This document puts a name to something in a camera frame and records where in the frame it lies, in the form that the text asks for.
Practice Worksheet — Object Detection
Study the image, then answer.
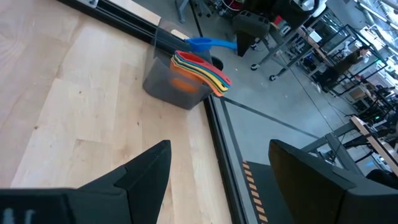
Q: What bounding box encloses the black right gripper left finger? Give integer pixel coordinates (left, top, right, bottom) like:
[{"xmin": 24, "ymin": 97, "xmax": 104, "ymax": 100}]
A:
[{"xmin": 0, "ymin": 139, "xmax": 172, "ymax": 224}]

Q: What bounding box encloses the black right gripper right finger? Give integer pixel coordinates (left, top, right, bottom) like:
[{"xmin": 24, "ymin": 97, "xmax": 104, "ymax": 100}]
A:
[{"xmin": 268, "ymin": 139, "xmax": 398, "ymax": 224}]

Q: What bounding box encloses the orange measuring cup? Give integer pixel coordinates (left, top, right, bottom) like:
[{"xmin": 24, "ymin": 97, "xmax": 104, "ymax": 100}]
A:
[{"xmin": 169, "ymin": 58, "xmax": 225, "ymax": 98}]

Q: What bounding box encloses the green measuring cup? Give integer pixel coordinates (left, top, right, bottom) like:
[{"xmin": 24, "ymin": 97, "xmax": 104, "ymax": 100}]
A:
[{"xmin": 171, "ymin": 58, "xmax": 229, "ymax": 94}]

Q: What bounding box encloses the teal measuring cup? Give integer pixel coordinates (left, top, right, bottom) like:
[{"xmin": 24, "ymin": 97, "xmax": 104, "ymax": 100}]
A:
[{"xmin": 174, "ymin": 54, "xmax": 231, "ymax": 90}]

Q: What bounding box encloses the red measuring cup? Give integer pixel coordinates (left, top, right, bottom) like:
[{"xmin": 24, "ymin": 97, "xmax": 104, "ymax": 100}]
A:
[{"xmin": 175, "ymin": 50, "xmax": 233, "ymax": 86}]

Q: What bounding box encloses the small blue measuring cup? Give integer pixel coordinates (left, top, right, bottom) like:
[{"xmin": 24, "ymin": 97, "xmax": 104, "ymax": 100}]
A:
[{"xmin": 184, "ymin": 36, "xmax": 238, "ymax": 53}]

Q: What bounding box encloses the grey translucent basket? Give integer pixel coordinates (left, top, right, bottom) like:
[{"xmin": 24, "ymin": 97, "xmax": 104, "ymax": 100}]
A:
[{"xmin": 142, "ymin": 19, "xmax": 216, "ymax": 111}]

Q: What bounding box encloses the black hazard-striped floor mat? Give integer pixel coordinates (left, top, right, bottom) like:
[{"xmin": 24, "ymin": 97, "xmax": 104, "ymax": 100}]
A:
[{"xmin": 241, "ymin": 160, "xmax": 295, "ymax": 224}]

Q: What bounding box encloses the wooden top desk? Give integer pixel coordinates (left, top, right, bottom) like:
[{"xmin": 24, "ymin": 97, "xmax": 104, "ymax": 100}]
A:
[{"xmin": 300, "ymin": 114, "xmax": 398, "ymax": 177}]

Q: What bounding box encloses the person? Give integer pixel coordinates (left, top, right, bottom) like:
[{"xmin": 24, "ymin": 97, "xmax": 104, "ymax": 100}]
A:
[{"xmin": 313, "ymin": 45, "xmax": 371, "ymax": 93}]

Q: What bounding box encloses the grey metal rolling desk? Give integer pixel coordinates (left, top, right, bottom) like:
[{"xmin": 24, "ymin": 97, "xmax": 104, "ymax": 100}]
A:
[{"xmin": 250, "ymin": 26, "xmax": 335, "ymax": 82}]

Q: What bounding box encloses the black aluminium table frame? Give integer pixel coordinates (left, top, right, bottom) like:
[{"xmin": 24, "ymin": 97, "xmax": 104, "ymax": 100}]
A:
[{"xmin": 57, "ymin": 0, "xmax": 249, "ymax": 224}]

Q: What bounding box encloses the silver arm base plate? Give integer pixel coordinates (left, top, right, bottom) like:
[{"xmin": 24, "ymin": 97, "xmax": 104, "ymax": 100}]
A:
[{"xmin": 76, "ymin": 0, "xmax": 100, "ymax": 9}]

